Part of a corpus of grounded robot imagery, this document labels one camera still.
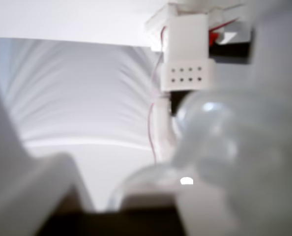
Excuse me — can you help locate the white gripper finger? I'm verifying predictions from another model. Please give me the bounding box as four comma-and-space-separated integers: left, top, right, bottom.
108, 0, 292, 236
0, 66, 95, 236

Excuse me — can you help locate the red black servo wire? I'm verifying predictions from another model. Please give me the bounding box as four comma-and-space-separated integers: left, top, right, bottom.
147, 26, 168, 164
208, 19, 235, 47

